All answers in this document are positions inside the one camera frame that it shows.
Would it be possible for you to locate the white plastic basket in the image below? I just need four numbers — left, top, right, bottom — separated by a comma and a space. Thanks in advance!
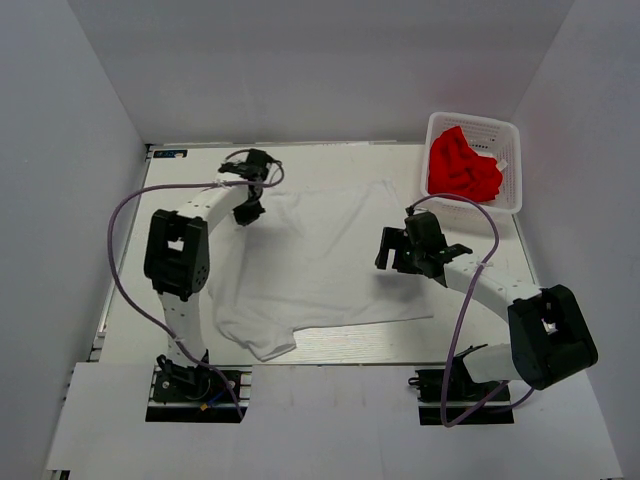
420, 112, 522, 218

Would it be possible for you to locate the white t shirt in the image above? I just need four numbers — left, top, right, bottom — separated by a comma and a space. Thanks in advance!
207, 180, 433, 361

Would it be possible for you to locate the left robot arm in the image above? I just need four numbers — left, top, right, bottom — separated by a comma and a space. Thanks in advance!
143, 148, 283, 399

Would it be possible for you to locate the blue table label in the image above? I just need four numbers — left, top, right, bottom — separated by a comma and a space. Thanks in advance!
153, 149, 188, 159

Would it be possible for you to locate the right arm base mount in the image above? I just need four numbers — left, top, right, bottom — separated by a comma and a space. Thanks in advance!
407, 368, 514, 426

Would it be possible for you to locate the red t shirt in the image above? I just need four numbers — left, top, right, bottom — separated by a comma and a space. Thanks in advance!
427, 126, 503, 203

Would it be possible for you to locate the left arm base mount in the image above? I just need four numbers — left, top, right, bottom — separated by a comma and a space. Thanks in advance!
145, 355, 251, 424

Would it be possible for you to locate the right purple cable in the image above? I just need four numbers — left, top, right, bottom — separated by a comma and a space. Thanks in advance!
404, 193, 536, 429

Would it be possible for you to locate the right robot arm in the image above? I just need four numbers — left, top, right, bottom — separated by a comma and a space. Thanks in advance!
375, 212, 599, 399

